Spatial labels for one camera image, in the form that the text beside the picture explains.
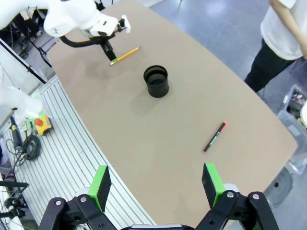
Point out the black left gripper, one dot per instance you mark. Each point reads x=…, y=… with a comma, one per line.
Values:
x=107, y=46

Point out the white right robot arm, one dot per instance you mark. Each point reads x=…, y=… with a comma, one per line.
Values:
x=21, y=100

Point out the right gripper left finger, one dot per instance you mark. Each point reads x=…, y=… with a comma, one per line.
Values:
x=100, y=187

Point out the black clamp stand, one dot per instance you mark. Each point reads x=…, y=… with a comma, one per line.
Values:
x=14, y=184

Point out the yellow emergency stop box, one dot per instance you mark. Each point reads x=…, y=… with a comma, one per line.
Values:
x=43, y=127

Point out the black stand rod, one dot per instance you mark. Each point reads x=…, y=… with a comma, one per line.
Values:
x=31, y=69

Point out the person's bare forearm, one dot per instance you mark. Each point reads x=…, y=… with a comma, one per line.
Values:
x=286, y=14

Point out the person in white shirt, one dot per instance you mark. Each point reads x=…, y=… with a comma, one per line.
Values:
x=275, y=36

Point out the black marker with red caps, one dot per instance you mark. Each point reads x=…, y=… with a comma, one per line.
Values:
x=214, y=137

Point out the yellow pencil with eraser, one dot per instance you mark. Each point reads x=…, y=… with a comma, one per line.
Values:
x=129, y=53

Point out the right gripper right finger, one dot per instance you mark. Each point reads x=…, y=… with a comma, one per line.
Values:
x=211, y=184

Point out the slotted aluminium base platform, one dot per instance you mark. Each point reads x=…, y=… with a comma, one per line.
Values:
x=67, y=148

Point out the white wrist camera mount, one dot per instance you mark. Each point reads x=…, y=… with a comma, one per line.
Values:
x=126, y=24

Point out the black cylindrical pen holder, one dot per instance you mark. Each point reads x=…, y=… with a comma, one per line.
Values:
x=158, y=89

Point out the grey round table foot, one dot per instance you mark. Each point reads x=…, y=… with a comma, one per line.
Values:
x=280, y=189

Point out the clear plastic storage bin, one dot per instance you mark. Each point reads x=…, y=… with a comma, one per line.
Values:
x=290, y=119

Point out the black hand tool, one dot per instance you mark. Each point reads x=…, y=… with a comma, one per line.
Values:
x=15, y=131

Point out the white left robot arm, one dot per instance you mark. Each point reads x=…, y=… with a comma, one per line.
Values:
x=67, y=16

